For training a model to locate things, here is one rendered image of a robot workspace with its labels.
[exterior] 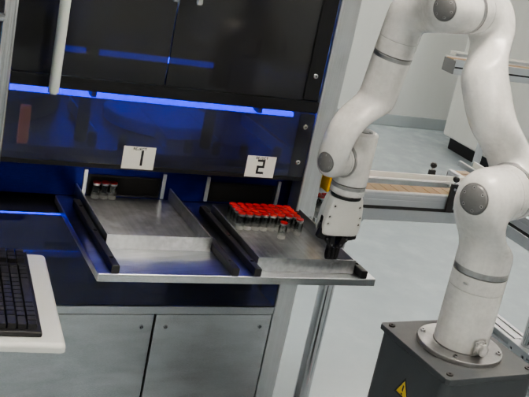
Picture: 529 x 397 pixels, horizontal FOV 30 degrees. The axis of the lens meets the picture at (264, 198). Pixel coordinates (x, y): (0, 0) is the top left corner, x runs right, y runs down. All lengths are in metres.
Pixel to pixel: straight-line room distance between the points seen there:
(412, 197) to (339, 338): 1.29
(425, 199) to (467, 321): 0.96
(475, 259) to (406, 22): 0.53
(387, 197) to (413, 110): 5.46
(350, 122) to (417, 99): 6.21
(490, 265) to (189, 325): 0.99
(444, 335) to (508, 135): 0.45
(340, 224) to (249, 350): 0.66
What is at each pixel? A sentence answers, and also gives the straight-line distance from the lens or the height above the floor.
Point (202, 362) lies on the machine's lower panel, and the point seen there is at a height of 0.43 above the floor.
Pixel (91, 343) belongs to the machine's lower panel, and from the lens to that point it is 2.71.
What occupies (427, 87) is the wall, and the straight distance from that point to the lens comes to 8.45.
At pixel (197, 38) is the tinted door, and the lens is 2.49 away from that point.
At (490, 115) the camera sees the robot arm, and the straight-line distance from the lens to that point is 2.09.
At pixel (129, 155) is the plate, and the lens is 2.51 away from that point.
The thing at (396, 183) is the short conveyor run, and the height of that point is 0.96.
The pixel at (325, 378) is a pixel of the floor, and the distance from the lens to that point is 3.85.
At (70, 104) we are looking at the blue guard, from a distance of 2.44.
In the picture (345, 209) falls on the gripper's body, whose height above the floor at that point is 1.05.
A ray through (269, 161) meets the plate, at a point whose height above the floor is 1.04.
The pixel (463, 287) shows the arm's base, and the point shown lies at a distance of 2.14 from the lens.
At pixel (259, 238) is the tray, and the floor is 0.88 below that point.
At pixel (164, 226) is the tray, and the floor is 0.88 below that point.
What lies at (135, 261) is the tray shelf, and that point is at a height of 0.88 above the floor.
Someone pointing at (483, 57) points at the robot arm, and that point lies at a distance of 2.12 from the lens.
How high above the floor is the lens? 1.75
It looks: 18 degrees down
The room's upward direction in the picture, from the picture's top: 12 degrees clockwise
